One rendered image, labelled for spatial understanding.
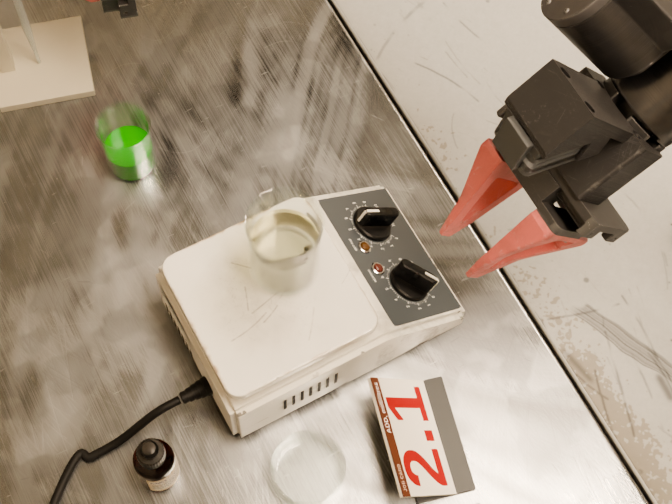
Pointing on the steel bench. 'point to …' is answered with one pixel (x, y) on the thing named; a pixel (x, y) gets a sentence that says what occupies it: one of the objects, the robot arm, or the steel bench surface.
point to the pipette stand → (25, 74)
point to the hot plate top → (264, 312)
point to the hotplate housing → (346, 366)
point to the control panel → (343, 210)
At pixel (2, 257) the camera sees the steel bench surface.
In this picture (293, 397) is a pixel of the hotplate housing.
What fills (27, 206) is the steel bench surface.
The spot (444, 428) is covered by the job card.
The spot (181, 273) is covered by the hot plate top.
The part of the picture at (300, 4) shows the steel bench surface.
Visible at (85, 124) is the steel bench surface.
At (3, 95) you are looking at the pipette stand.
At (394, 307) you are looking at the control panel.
